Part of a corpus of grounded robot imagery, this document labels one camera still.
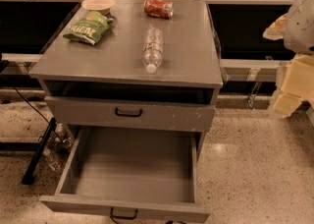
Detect black stand leg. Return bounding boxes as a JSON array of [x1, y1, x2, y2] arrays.
[[22, 118, 56, 185]]

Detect black cable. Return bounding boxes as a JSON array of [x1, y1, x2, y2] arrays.
[[0, 76, 63, 142]]

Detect open grey bottom drawer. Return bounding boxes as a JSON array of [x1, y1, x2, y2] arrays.
[[40, 127, 210, 224]]

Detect grey middle drawer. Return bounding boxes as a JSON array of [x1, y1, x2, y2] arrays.
[[45, 96, 215, 132]]

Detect bottles on floor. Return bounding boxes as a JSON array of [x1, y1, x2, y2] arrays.
[[42, 123, 74, 172]]

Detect green chip bag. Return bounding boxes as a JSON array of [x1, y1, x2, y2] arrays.
[[63, 11, 113, 45]]

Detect beige paper bowl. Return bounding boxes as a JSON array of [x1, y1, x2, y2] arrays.
[[81, 0, 115, 15]]

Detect grey drawer cabinet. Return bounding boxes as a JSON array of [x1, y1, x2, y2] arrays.
[[28, 0, 224, 157]]

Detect clear acrylic bracket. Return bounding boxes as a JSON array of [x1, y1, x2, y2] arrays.
[[247, 82, 262, 110]]

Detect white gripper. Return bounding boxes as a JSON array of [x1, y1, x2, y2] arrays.
[[263, 0, 314, 116]]

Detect clear plastic water bottle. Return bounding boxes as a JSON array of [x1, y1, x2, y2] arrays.
[[142, 27, 163, 74]]

